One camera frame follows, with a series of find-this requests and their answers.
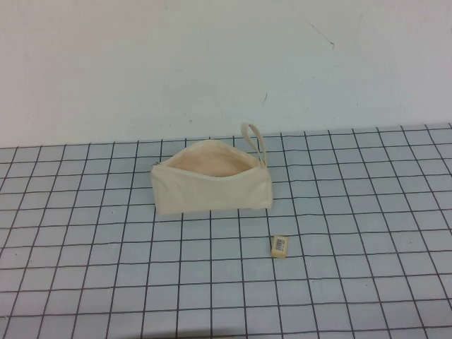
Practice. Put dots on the cream eraser with barcode sleeve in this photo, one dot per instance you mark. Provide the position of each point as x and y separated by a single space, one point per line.
279 249

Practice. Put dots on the cream fabric pencil case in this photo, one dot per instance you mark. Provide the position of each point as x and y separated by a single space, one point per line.
197 194

